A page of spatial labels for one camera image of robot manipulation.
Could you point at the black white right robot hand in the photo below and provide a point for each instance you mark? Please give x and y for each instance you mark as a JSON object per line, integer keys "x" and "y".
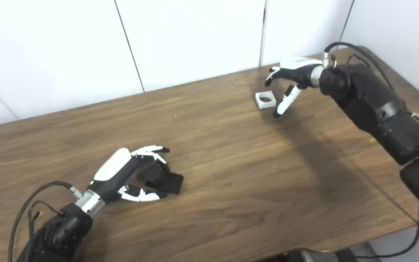
{"x": 296, "y": 72}

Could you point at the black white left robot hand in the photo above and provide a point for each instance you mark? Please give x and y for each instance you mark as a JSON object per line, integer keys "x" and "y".
{"x": 113, "y": 169}

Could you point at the white square piece with hole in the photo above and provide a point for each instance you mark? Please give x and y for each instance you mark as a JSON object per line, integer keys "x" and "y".
{"x": 267, "y": 104}

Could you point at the black peg with square base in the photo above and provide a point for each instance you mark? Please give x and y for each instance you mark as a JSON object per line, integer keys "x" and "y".
{"x": 171, "y": 183}

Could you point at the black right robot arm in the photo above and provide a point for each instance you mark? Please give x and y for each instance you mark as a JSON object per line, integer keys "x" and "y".
{"x": 376, "y": 105}

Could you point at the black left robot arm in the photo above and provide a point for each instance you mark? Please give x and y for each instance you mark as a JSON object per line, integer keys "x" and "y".
{"x": 60, "y": 233}

